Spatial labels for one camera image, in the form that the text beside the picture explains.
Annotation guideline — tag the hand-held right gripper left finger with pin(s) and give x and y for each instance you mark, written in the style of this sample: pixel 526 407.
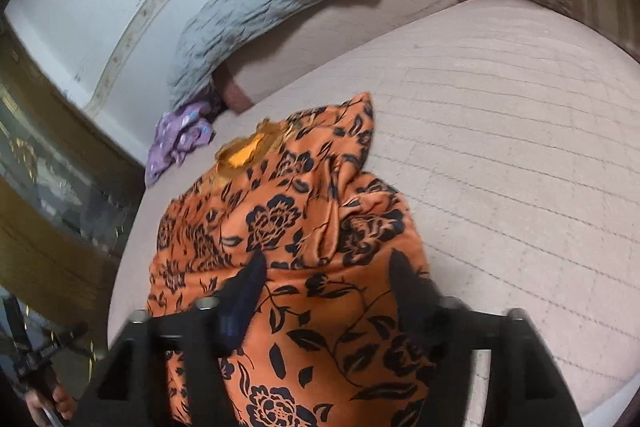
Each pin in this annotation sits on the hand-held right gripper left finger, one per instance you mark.
pixel 244 304

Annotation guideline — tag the purple floral cloth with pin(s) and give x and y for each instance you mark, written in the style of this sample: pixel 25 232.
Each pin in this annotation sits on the purple floral cloth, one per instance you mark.
pixel 177 142

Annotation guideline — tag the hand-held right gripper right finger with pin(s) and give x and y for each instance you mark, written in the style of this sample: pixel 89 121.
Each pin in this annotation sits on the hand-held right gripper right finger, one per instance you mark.
pixel 406 288

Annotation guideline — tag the pink quilted sofa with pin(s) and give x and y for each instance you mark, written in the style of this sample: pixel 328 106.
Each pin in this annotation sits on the pink quilted sofa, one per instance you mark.
pixel 500 132

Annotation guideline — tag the wooden cabinet with glass door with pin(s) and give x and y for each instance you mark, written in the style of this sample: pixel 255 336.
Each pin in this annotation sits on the wooden cabinet with glass door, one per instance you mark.
pixel 45 187

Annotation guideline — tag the orange floral garment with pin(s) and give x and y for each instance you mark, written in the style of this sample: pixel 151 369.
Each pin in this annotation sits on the orange floral garment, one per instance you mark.
pixel 310 217

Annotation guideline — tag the person's left hand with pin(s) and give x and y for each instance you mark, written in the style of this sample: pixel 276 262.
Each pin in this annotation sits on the person's left hand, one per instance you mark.
pixel 61 403

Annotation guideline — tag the grey quilted pillow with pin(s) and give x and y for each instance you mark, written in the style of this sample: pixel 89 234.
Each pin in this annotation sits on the grey quilted pillow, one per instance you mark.
pixel 260 17

